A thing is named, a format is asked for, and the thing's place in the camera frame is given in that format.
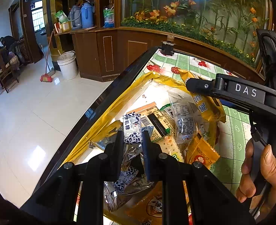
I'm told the yellow green-label cracker pack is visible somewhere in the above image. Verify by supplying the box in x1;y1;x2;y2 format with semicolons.
156;136;184;162

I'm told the small blue white candy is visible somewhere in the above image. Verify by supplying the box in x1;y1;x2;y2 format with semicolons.
113;166;139;194

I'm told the blue white patterned candy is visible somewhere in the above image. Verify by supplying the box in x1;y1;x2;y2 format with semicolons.
123;112;142;144

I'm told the orange barcode cracker pack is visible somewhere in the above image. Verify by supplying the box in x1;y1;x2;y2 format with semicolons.
127;102;175;142

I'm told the clear plastic snack bag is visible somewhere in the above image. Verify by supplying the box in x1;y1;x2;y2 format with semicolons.
167;90;202;145

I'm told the orange snack bag top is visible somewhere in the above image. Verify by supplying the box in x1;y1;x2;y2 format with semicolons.
185;133;220;169

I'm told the orange snack bag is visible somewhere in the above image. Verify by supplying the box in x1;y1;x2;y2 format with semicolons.
185;133;220;169
124;182;191;225
188;89;226;123

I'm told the silver foil snack pack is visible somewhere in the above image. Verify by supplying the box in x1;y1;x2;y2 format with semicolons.
89;120;123;150

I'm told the green-edged cracker pack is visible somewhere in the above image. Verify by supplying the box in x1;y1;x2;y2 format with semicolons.
160;104;174;118

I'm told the person's right hand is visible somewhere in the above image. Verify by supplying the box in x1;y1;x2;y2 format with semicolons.
235;139;276;214

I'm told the silver foil pack grey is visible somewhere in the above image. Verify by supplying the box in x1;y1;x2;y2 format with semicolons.
104;144;154;212

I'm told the gold tray box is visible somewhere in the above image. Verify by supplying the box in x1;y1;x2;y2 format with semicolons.
66;70;226;224

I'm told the red broom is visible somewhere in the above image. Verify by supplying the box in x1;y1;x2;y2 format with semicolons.
40;32;56;83

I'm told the white plastic bucket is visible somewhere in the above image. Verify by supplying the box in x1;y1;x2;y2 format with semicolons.
57;51;78;80

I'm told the small dark ink bottle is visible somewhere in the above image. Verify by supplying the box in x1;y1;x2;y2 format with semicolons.
161;36;175;56

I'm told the blue thermos jug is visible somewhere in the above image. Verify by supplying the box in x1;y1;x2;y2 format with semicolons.
81;3;94;29

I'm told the green plastic bottle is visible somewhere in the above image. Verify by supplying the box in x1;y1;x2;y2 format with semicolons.
103;6;115;28

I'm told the grey thermos jug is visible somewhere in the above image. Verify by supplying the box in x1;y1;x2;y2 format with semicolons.
68;5;82;29

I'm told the seated person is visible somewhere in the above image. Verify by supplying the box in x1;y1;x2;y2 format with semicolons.
0;35;22;89

